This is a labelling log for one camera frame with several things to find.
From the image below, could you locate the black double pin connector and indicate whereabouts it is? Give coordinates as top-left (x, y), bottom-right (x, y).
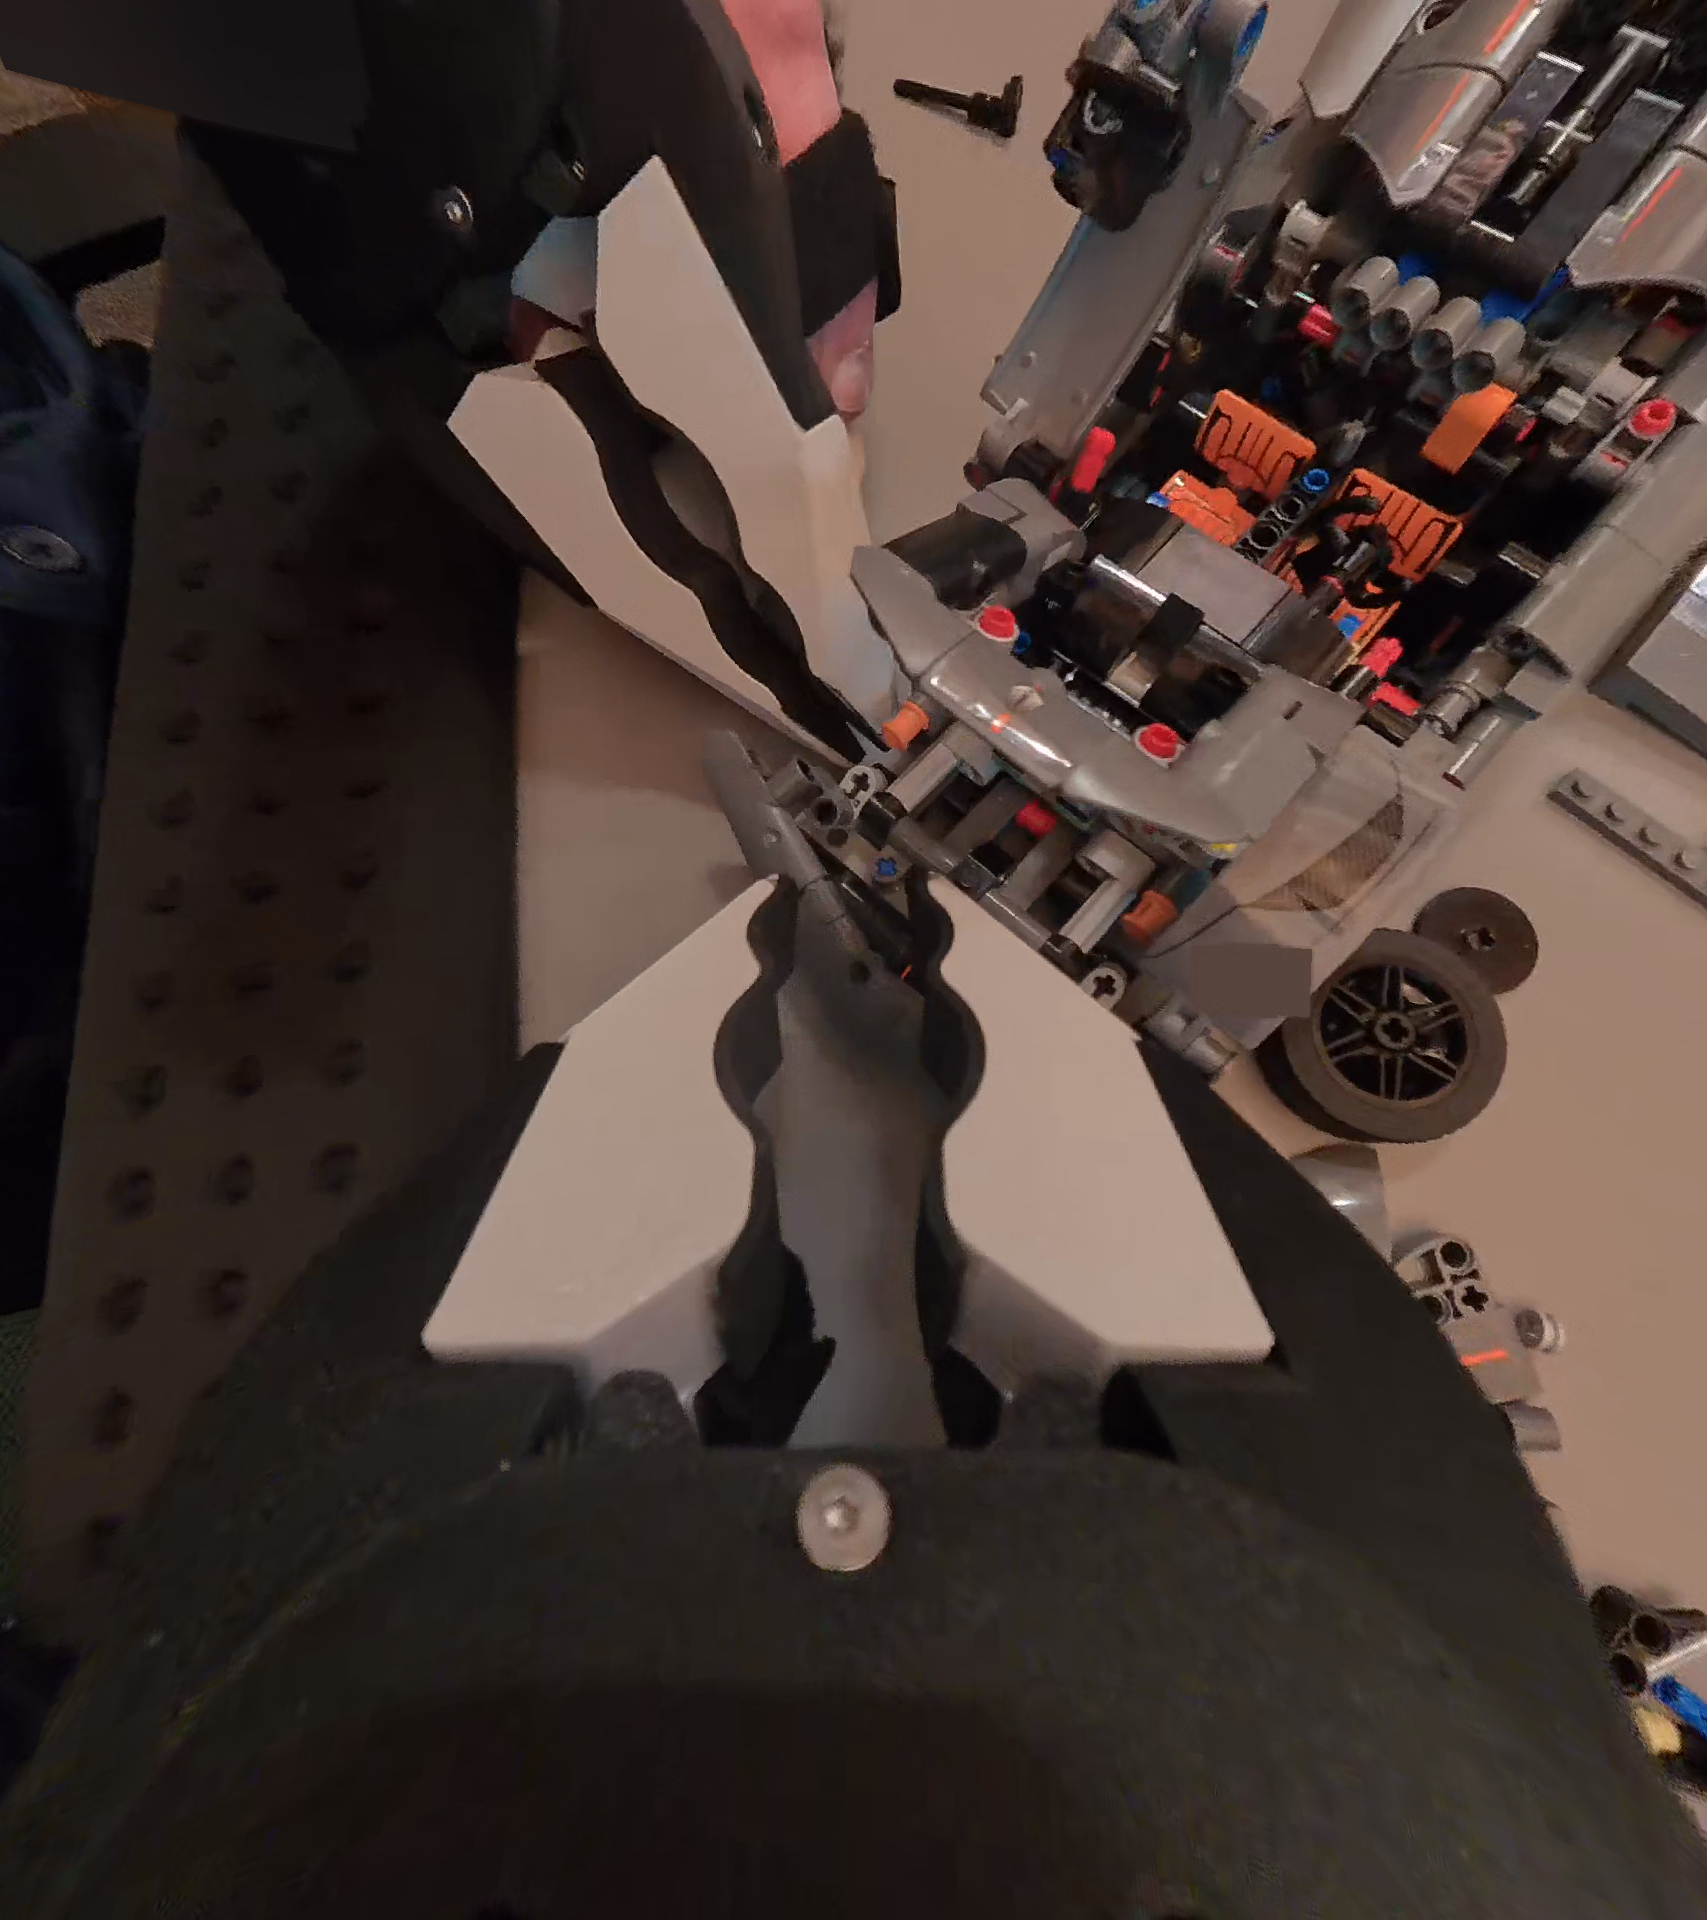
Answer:
top-left (1587, 1587), bottom-right (1707, 1696)

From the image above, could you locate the grey lego car model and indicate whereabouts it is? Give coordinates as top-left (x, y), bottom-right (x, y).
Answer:
top-left (852, 0), bottom-right (1707, 1080)

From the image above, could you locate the grey rounded lego piece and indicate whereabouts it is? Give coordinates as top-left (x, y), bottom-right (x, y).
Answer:
top-left (1288, 1148), bottom-right (1389, 1218)

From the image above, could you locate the black lego wheel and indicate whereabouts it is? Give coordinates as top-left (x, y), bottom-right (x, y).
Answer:
top-left (1256, 927), bottom-right (1510, 1146)

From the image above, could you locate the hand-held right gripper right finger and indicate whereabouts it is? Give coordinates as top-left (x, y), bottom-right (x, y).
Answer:
top-left (927, 886), bottom-right (1281, 1371)

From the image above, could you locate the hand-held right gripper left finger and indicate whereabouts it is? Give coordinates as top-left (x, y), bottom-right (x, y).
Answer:
top-left (422, 883), bottom-right (797, 1371)

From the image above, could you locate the grey long lego plate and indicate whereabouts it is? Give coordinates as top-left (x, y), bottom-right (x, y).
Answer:
top-left (1550, 769), bottom-right (1707, 990)

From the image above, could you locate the black lego axle pin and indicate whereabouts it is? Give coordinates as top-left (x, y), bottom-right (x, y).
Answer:
top-left (894, 73), bottom-right (1024, 142)

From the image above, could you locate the grey lego piece orange mark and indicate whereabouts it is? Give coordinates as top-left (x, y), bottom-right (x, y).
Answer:
top-left (1454, 1296), bottom-right (1566, 1453)

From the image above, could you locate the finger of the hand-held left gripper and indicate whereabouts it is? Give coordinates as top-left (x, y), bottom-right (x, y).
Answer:
top-left (590, 159), bottom-right (900, 730)
top-left (447, 339), bottom-right (872, 766)

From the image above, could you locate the light grey lego connector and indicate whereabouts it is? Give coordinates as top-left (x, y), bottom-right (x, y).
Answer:
top-left (1391, 1234), bottom-right (1488, 1324)

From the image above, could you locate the dark dimpled panel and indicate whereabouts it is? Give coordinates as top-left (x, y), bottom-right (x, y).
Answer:
top-left (18, 134), bottom-right (532, 1620)

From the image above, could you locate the person's left hand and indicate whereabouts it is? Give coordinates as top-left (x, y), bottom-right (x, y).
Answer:
top-left (725, 0), bottom-right (882, 425)

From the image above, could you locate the dark round lego piece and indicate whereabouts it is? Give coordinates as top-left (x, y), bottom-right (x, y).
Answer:
top-left (1416, 886), bottom-right (1542, 995)

